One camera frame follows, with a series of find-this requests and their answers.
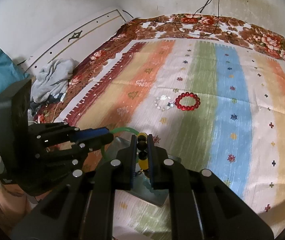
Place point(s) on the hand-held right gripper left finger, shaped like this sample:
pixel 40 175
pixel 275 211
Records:
pixel 133 160

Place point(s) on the striped woven blanket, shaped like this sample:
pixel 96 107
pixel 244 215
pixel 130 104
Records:
pixel 232 105

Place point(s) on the green jade bangle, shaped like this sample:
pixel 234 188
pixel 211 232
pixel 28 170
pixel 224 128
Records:
pixel 122 129

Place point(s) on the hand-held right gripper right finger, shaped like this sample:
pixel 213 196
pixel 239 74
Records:
pixel 150 160

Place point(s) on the teal pillow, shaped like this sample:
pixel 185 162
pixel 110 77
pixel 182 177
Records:
pixel 0 75

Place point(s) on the person's left forearm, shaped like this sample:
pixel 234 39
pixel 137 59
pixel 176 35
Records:
pixel 10 202

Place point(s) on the white bed headboard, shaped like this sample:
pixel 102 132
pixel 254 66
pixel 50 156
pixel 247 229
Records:
pixel 70 42

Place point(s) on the silver metal tin box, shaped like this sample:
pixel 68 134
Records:
pixel 155 197

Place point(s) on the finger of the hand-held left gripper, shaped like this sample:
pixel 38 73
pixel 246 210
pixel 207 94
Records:
pixel 100 141
pixel 92 131

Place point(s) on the grey crumpled cloth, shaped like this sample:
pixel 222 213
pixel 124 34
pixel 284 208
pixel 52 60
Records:
pixel 52 77

